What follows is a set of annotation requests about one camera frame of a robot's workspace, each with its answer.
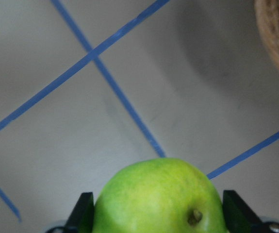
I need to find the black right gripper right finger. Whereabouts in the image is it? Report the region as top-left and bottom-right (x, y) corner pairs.
(222, 189), (279, 233)

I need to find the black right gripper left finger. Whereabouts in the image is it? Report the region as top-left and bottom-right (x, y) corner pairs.
(64, 192), (94, 233)

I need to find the green apple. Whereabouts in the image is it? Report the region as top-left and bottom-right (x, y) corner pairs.
(92, 158), (227, 233)

